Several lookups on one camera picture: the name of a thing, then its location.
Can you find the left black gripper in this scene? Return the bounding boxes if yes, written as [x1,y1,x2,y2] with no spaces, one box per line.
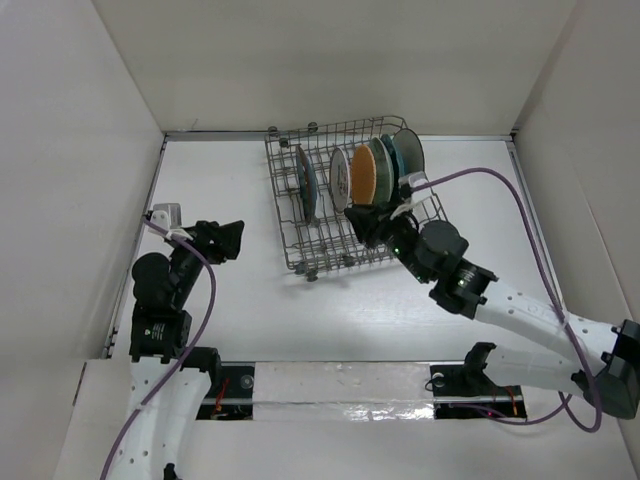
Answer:
[166,219,242,306]

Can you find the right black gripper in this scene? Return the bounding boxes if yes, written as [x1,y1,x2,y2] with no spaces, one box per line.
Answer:
[342,194,431,285]

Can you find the light green flower plate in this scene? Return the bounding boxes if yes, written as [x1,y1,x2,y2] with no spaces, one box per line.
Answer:
[369,137,394,205]

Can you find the round woven bamboo tray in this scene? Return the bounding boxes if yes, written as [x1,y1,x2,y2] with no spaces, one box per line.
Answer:
[351,145,376,205]

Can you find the white plate red characters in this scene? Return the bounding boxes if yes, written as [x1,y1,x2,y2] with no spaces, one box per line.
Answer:
[329,147,351,213]

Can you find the teal scalloped plate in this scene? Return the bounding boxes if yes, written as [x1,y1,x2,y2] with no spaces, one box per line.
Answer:
[380,134,406,182]

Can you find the dark teal blossom plate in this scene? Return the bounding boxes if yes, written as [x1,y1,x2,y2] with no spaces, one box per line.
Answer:
[296,145,318,224]

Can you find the cream plate tree drawing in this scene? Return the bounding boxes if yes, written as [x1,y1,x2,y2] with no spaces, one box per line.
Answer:
[393,128,425,174]

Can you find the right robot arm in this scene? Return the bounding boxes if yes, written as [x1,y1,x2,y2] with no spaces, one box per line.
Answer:
[345,205,639,419]

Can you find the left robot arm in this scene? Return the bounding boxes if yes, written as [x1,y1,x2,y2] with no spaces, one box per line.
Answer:
[100,213,245,479]

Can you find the grey wire dish rack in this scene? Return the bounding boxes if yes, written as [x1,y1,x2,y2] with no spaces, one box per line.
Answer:
[264,115,449,280]

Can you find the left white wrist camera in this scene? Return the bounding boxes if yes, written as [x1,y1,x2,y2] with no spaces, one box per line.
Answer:
[143,202,182,239]

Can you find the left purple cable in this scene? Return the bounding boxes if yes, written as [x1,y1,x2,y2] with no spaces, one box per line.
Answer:
[99,214,219,479]

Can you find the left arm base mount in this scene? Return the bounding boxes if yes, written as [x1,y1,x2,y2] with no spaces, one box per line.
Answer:
[196,362,255,421]

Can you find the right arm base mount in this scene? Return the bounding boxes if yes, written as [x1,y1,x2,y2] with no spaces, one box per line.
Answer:
[425,364,527,420]

